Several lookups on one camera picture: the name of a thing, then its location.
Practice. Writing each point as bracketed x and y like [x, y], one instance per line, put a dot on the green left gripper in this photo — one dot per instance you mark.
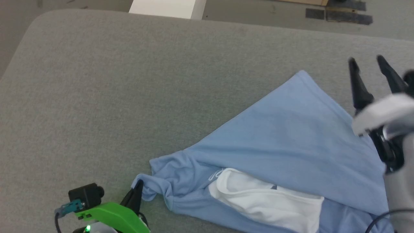
[116, 218]

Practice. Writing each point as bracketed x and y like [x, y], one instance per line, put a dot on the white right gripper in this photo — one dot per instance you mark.
[385, 111]

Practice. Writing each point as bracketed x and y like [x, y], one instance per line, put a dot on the light blue garment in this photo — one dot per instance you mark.
[291, 139]

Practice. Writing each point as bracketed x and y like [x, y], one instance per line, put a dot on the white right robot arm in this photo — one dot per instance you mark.
[401, 187]

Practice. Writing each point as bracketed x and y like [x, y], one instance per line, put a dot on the grey fabric sofa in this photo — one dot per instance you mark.
[129, 97]

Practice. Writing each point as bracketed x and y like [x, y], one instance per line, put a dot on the white box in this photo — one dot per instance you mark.
[165, 8]

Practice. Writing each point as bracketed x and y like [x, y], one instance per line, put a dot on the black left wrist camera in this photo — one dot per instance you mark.
[85, 194]

